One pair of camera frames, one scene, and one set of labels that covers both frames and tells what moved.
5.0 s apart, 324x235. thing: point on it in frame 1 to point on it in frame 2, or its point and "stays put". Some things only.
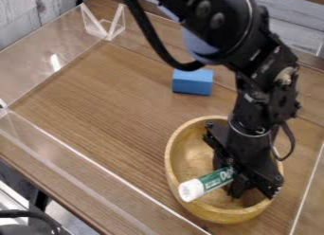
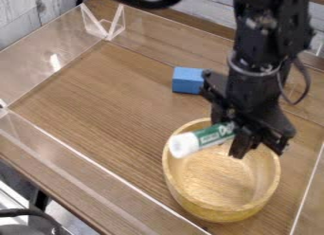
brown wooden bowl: [188, 161] stays put
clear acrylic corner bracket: [105, 28] stays put
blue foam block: [192, 81] stays put
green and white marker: [192, 187] to [187, 143]
